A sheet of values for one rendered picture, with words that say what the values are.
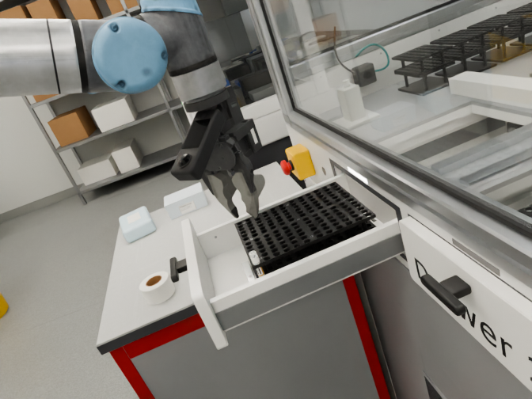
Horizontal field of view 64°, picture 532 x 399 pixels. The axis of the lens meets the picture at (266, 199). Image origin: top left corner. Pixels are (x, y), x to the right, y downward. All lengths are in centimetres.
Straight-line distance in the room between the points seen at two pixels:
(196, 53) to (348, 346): 80
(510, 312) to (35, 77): 53
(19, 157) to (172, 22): 485
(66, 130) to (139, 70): 425
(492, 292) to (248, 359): 68
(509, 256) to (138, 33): 44
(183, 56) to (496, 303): 49
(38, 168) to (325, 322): 464
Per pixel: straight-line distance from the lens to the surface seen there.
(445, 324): 74
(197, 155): 62
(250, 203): 69
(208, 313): 66
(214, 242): 89
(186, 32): 64
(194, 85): 64
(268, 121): 155
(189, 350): 103
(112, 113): 455
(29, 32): 50
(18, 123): 532
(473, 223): 51
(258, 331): 103
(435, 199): 56
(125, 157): 469
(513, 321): 51
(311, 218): 77
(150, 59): 48
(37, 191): 550
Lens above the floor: 127
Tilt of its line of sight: 24 degrees down
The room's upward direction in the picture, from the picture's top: 20 degrees counter-clockwise
